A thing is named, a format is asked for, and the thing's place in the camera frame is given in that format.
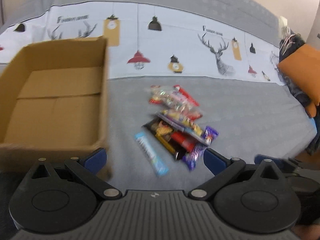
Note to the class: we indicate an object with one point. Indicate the orange cushion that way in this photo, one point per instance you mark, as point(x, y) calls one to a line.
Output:
point(302, 67)

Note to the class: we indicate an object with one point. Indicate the silver blue snack bag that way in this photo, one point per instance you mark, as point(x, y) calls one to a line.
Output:
point(184, 129)

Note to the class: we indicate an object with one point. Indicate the white printed sofa cover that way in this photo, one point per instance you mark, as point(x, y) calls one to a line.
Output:
point(148, 40)

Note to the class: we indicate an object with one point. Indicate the yellow cartoon snack packet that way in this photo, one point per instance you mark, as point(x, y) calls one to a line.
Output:
point(183, 120)

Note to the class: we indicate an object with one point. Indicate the black cracker packet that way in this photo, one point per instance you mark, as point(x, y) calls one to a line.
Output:
point(163, 132)

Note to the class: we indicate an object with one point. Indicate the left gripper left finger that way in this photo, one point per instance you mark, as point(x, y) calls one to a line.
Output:
point(86, 170)

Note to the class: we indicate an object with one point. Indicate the red stick sachet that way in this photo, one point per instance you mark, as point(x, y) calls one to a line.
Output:
point(186, 94)

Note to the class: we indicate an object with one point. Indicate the red wrapped snack bar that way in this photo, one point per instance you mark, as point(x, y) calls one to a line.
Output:
point(184, 140)

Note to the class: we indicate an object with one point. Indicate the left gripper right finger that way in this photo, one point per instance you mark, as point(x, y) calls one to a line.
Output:
point(224, 171)

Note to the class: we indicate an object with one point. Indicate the purple candy wrapper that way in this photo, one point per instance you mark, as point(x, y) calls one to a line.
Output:
point(207, 137)

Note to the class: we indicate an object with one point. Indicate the brown cardboard box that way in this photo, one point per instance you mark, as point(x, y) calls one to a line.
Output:
point(54, 102)

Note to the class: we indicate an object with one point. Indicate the light blue snack stick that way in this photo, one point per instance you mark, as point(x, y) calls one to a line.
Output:
point(156, 162)

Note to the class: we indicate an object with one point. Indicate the clear candy bag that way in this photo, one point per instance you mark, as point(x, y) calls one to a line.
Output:
point(174, 97)

